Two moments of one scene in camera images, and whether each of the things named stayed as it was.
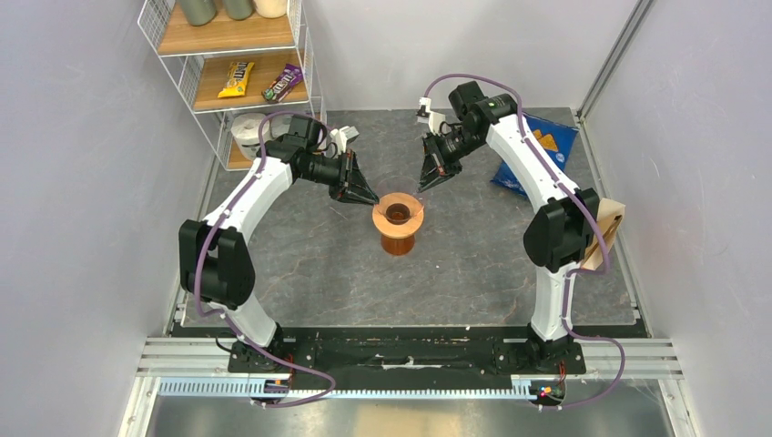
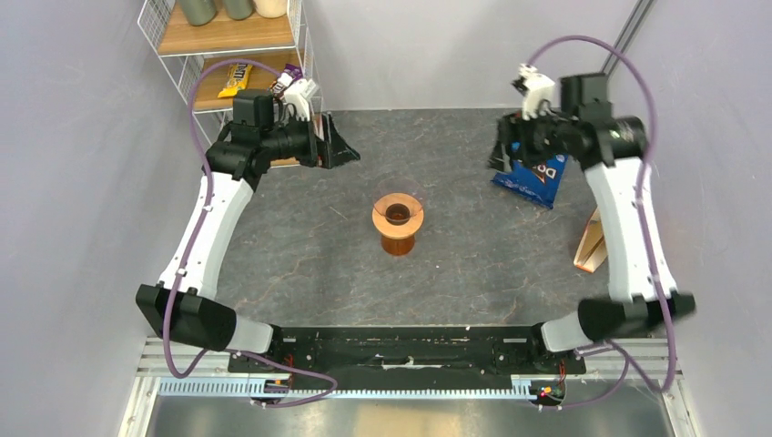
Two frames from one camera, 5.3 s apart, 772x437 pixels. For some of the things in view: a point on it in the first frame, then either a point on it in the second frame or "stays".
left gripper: (350, 177) -> (329, 153)
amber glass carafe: (398, 246) stays
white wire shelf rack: (233, 73) stays
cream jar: (271, 9) stays
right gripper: (435, 165) -> (512, 128)
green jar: (199, 12) stays
